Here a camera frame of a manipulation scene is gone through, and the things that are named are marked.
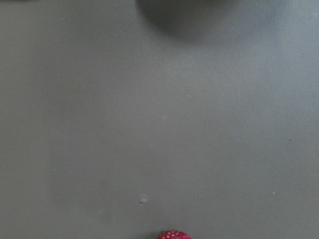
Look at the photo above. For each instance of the red strawberry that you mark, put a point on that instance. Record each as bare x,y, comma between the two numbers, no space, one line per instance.
173,234

